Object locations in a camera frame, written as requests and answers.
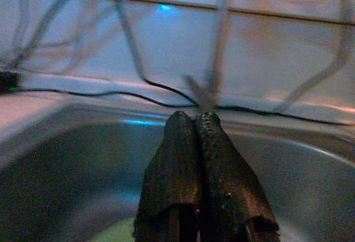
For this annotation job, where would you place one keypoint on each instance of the stainless steel sink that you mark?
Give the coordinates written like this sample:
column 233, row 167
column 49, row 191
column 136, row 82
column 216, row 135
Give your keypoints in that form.
column 83, row 170

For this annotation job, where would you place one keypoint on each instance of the green plate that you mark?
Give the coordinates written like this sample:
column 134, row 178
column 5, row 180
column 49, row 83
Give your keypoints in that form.
column 116, row 233

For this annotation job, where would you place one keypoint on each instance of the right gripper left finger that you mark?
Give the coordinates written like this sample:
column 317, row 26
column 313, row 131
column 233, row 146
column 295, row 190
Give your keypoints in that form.
column 172, row 170

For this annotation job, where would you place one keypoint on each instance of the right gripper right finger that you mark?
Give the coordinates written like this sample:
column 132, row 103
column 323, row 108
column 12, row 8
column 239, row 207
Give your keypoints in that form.
column 224, row 181

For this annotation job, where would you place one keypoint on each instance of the black power adapter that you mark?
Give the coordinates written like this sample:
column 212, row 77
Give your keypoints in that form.
column 8, row 82

